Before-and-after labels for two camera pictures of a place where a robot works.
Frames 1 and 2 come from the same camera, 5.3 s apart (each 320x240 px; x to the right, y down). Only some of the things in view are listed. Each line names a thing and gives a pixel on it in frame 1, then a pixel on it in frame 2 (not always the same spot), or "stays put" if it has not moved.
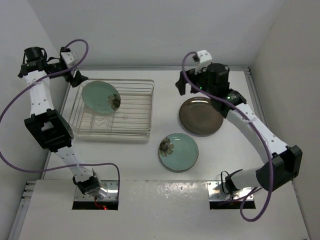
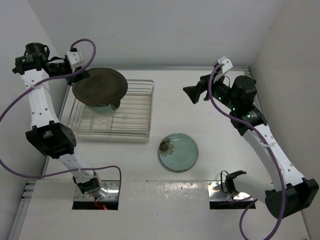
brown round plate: [198, 116] -> [104, 86]
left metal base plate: [111, 186] stays put
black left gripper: [75, 80] stays put
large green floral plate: [178, 151] stays put
